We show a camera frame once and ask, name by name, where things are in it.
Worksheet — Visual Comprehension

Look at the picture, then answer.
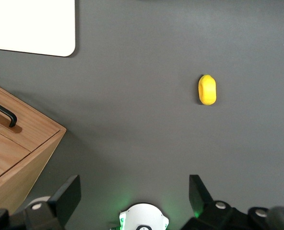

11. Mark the wooden drawer front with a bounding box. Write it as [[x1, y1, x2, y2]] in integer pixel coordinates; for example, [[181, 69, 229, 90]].
[[0, 81, 62, 152], [0, 126, 32, 185]]

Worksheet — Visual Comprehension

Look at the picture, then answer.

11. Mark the cream plastic tray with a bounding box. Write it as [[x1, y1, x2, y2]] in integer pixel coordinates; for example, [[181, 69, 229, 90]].
[[0, 0, 76, 58]]

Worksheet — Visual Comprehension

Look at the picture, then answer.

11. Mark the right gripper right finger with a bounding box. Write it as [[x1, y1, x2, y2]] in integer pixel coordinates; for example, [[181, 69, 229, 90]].
[[180, 174, 277, 230]]

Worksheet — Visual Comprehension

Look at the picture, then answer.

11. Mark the black metal drawer handle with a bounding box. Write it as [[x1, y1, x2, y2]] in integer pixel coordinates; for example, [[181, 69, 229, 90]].
[[0, 97, 18, 128]]

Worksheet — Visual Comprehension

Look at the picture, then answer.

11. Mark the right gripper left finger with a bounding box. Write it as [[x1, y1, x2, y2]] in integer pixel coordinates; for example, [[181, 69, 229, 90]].
[[0, 174, 82, 230]]

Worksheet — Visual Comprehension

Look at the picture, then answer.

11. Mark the wooden drawer cabinet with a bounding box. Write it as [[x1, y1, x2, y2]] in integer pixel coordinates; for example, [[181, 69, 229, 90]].
[[0, 80, 67, 214]]

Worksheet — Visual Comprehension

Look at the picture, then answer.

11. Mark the yellow plastic ring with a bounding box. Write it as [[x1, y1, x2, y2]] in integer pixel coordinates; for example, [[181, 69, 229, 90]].
[[198, 74, 217, 106]]

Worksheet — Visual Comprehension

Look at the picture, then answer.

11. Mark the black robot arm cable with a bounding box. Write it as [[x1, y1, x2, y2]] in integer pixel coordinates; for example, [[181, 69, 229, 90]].
[[268, 205, 284, 230]]

